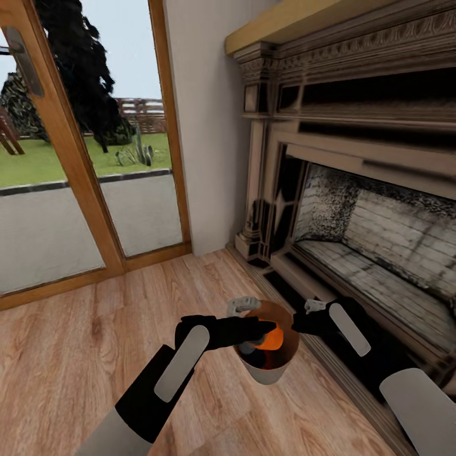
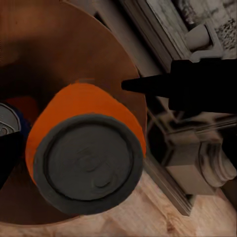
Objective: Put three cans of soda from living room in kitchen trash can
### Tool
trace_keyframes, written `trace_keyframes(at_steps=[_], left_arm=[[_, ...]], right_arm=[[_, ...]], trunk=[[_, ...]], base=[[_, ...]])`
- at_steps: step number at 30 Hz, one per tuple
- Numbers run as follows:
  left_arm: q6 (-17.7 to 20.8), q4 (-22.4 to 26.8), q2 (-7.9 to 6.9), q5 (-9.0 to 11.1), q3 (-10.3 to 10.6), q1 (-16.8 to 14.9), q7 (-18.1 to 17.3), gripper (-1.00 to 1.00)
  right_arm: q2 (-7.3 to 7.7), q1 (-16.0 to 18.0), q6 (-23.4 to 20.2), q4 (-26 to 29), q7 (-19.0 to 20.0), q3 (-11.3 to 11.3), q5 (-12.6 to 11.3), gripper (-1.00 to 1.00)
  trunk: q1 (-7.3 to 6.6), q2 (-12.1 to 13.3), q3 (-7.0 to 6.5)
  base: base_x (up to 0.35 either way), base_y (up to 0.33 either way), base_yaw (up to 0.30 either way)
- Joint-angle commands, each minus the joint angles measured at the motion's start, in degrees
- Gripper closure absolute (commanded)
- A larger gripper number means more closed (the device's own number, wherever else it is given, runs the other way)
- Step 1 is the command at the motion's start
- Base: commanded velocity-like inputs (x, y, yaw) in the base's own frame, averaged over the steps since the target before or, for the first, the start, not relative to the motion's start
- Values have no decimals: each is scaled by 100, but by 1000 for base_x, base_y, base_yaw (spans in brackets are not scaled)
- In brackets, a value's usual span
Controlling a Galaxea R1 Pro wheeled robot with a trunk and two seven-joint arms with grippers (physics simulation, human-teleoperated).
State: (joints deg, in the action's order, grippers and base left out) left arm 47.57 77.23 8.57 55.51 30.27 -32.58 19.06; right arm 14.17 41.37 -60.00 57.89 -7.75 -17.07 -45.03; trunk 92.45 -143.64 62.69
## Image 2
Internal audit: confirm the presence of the trash can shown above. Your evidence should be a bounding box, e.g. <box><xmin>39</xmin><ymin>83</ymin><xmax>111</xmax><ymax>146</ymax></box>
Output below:
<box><xmin>0</xmin><ymin>0</ymin><xmax>147</xmax><ymax>228</ymax></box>

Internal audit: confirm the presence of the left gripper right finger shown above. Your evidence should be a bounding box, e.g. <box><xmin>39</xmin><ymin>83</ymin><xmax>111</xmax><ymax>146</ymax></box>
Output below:
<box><xmin>222</xmin><ymin>131</ymin><xmax>237</xmax><ymax>170</ymax></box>

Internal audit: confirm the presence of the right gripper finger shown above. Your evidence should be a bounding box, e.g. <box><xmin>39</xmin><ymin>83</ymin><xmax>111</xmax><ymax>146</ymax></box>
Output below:
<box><xmin>121</xmin><ymin>73</ymin><xmax>170</xmax><ymax>98</ymax></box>

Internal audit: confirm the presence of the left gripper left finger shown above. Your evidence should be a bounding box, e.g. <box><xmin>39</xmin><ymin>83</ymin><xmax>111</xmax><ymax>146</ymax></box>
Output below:
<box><xmin>0</xmin><ymin>132</ymin><xmax>25</xmax><ymax>189</ymax></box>

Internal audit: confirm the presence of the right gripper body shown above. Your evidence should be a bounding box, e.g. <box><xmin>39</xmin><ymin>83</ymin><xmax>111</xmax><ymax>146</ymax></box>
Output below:
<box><xmin>168</xmin><ymin>59</ymin><xmax>237</xmax><ymax>114</ymax></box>

